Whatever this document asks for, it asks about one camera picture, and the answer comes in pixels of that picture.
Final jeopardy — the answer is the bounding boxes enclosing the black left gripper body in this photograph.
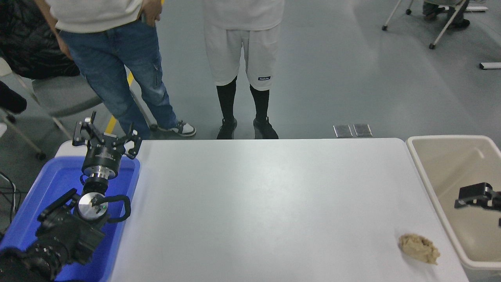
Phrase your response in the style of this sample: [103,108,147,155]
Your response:
[82,134,126,174]

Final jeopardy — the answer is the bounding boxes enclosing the person's right hand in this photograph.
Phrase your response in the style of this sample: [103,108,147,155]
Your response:
[55,33,73,60]

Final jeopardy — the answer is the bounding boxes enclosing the person's left hand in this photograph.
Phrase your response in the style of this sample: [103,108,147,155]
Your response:
[141,0,162,27]

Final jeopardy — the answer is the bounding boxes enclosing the large pale bin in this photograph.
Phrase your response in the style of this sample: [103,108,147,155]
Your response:
[406,135,501,271]

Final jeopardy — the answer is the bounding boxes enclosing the grey office chair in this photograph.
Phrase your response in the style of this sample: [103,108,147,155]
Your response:
[0,57,159,161]

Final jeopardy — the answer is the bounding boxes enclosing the blue plastic tray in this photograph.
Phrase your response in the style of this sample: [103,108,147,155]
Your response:
[0,156,141,282]

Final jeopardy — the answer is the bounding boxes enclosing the crumpled tan paper ball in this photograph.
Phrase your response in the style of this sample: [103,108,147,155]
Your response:
[398,234,441,265]

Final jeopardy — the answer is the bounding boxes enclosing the person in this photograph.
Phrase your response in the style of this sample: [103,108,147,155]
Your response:
[34,0,197,140]
[422,0,470,29]
[202,0,285,140]

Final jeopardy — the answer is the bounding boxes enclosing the black padded jacket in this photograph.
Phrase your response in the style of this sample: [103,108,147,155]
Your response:
[0,0,81,80]

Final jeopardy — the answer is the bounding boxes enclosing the white-framed chair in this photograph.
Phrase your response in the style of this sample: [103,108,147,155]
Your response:
[382,0,488,50]

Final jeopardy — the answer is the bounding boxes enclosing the black floor cables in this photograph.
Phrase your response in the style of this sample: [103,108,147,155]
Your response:
[0,172,19,235]

